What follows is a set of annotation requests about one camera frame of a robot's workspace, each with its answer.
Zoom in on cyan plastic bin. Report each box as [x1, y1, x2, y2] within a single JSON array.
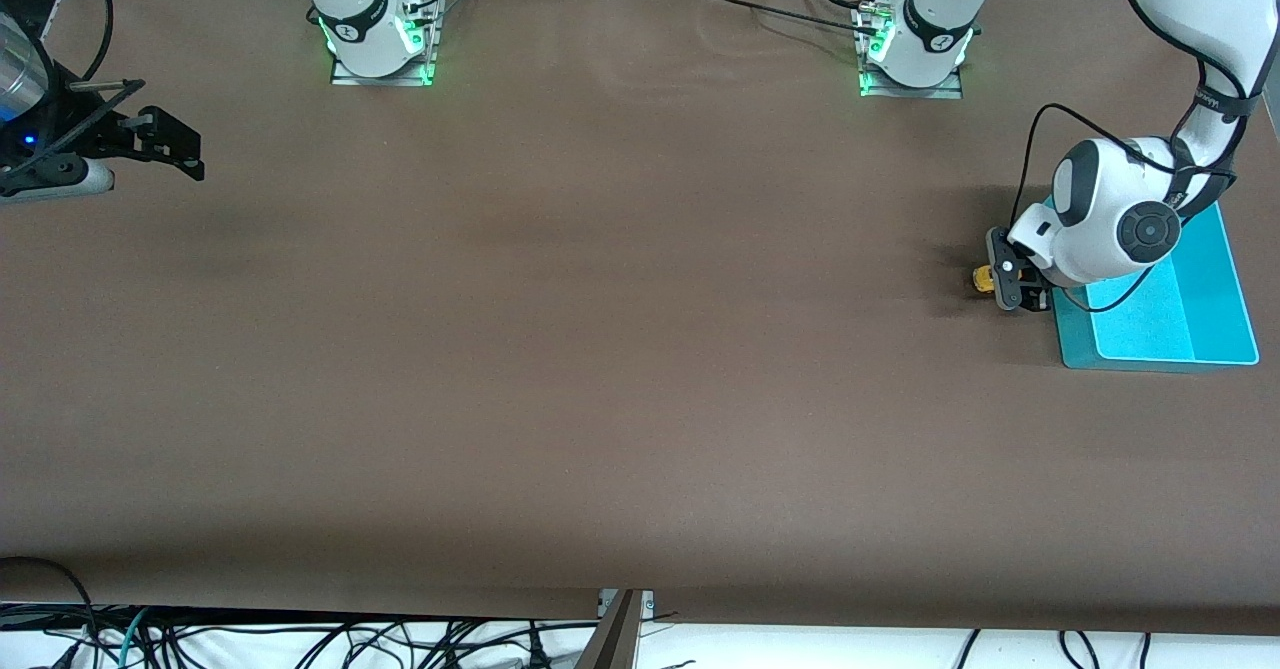
[[1045, 197, 1260, 372]]

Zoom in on brown table cover sheet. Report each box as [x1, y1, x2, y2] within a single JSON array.
[[0, 0, 1280, 637]]

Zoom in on black right camera mount frame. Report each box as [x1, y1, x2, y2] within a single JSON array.
[[0, 77, 148, 188]]

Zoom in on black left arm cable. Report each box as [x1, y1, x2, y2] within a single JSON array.
[[1012, 0, 1246, 315]]

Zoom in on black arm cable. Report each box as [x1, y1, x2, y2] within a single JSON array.
[[1012, 0, 1246, 315], [20, 0, 115, 90]]

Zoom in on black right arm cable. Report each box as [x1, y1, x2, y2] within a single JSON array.
[[20, 0, 115, 90]]

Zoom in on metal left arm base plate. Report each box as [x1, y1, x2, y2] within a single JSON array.
[[857, 4, 967, 101]]

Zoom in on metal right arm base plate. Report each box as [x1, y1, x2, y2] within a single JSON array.
[[329, 0, 442, 88]]

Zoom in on black cable across table edge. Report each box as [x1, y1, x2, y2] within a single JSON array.
[[690, 0, 886, 40]]

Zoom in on black looped floor cable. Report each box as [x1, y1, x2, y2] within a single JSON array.
[[0, 555, 103, 669]]

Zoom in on small metal bracket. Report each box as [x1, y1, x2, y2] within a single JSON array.
[[597, 589, 657, 622]]

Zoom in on teal floor cable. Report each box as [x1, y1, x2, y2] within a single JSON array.
[[116, 606, 153, 669]]

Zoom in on grey angled post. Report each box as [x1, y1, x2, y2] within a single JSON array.
[[574, 589, 646, 669]]

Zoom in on tangled black floor cables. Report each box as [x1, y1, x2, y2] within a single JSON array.
[[150, 615, 563, 669]]

